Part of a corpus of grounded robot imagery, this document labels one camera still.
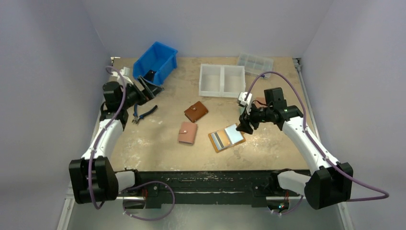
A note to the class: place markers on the clear plastic organizer box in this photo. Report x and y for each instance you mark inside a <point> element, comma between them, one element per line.
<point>255,65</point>

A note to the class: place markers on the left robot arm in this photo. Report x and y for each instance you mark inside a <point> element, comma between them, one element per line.
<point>92,177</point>

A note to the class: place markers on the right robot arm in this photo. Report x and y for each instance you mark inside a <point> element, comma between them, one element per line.
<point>325,186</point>

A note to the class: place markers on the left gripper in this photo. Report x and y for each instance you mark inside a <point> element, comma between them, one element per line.
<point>151,92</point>

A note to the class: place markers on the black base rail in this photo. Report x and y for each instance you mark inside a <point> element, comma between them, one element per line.
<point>252,187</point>

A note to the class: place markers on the orange card holder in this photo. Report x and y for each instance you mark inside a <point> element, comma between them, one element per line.
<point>228,147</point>

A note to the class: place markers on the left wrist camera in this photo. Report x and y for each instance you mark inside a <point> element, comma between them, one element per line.
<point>125,72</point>

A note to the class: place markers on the blue plastic bin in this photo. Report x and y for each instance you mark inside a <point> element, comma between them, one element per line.
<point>159,58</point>

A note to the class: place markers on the brown leather card holder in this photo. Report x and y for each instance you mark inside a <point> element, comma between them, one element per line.
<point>196,111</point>

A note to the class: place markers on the blue handled pliers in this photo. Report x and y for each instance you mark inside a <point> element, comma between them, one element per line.
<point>137,117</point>

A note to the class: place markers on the salmon card holder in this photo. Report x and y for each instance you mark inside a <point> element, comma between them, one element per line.
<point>260,102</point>

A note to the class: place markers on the black card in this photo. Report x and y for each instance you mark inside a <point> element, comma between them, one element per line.
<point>149,76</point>

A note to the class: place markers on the pink card holder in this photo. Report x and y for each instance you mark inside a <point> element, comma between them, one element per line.
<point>187,133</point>

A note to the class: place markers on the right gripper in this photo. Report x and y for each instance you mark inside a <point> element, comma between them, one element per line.
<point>246,119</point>

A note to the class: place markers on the white two-compartment tray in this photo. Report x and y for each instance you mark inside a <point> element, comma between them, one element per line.
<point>226,81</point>

